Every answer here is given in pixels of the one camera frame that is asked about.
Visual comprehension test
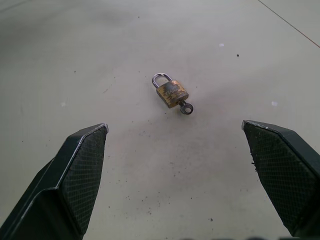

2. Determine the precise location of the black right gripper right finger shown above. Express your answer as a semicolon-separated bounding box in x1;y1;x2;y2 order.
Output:
241;119;320;240

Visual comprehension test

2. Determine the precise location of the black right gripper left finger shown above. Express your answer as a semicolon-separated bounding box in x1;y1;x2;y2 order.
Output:
0;122;110;240

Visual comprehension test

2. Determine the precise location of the brass padlock with silver shackle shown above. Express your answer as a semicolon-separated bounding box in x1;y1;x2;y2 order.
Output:
151;72;189;109

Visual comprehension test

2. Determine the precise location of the small dark metal key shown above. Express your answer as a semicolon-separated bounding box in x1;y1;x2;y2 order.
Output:
175;100;196;117

